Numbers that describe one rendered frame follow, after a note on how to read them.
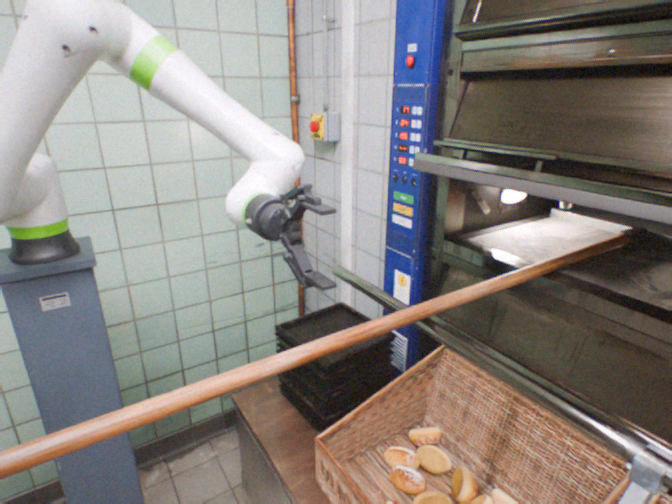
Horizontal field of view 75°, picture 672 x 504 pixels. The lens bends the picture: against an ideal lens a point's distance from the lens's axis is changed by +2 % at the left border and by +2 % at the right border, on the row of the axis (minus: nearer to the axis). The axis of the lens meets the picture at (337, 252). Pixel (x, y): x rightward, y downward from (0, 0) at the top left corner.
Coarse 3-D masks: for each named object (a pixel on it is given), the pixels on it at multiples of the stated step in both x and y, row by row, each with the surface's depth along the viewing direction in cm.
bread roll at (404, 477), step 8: (400, 464) 117; (392, 472) 116; (400, 472) 114; (408, 472) 114; (416, 472) 114; (392, 480) 115; (400, 480) 114; (408, 480) 113; (416, 480) 113; (424, 480) 114; (400, 488) 114; (408, 488) 113; (416, 488) 112; (424, 488) 113
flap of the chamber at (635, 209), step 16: (416, 160) 109; (448, 176) 100; (464, 176) 96; (480, 176) 93; (496, 176) 90; (528, 192) 84; (544, 192) 81; (560, 192) 79; (576, 192) 76; (608, 208) 72; (624, 208) 70; (640, 208) 68; (656, 208) 67
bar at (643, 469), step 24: (360, 288) 99; (432, 336) 81; (456, 336) 78; (480, 360) 72; (528, 384) 66; (552, 408) 62; (576, 408) 60; (600, 432) 57; (624, 456) 55; (648, 456) 53; (648, 480) 52
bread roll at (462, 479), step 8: (456, 472) 116; (464, 472) 113; (456, 480) 113; (464, 480) 111; (472, 480) 111; (456, 488) 111; (464, 488) 109; (472, 488) 110; (456, 496) 110; (464, 496) 108; (472, 496) 109
